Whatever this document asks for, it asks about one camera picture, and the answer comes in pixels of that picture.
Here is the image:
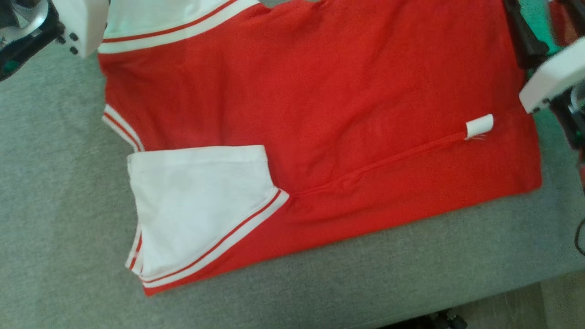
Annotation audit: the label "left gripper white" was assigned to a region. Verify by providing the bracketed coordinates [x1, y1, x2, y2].
[0, 0, 110, 83]

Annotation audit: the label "red Bulls jersey white sleeves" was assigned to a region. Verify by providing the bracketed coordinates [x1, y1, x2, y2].
[97, 0, 543, 297]

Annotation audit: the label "grey sofa seat cushion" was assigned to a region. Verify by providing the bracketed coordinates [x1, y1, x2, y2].
[0, 0, 585, 329]

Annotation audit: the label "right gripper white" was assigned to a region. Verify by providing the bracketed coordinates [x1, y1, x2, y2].
[503, 0, 585, 149]

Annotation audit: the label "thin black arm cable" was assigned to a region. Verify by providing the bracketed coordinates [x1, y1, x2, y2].
[574, 218, 585, 256]

